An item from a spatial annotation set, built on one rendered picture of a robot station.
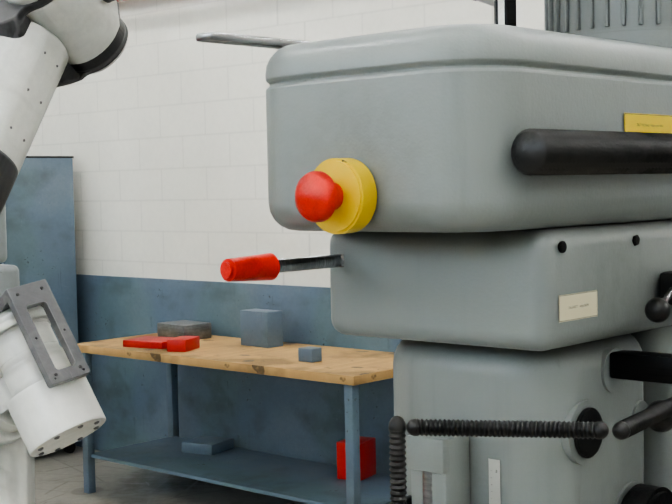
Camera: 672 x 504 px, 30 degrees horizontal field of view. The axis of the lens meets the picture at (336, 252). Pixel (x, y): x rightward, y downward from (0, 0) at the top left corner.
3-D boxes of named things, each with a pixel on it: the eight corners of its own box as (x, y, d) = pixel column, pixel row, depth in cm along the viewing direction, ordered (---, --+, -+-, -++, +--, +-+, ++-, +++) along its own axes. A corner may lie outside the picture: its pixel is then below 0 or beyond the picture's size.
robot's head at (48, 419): (-4, 476, 101) (67, 426, 97) (-55, 365, 103) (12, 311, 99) (53, 460, 106) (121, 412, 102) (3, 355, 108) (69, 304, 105)
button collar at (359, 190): (362, 234, 97) (361, 156, 97) (306, 233, 101) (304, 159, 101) (379, 233, 98) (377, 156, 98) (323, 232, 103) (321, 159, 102)
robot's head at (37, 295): (3, 426, 102) (37, 390, 96) (-40, 334, 104) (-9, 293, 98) (69, 403, 106) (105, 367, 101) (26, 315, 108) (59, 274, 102)
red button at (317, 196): (326, 223, 95) (325, 170, 95) (288, 222, 98) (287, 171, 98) (355, 221, 98) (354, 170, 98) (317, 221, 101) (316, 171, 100)
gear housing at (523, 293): (548, 355, 100) (546, 229, 99) (323, 335, 116) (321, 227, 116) (733, 316, 124) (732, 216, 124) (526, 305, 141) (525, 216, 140)
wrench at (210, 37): (218, 38, 102) (218, 28, 102) (187, 43, 105) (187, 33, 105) (409, 57, 120) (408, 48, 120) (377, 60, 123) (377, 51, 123)
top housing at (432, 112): (484, 234, 92) (481, 14, 91) (238, 231, 109) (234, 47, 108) (757, 214, 126) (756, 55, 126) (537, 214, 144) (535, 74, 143)
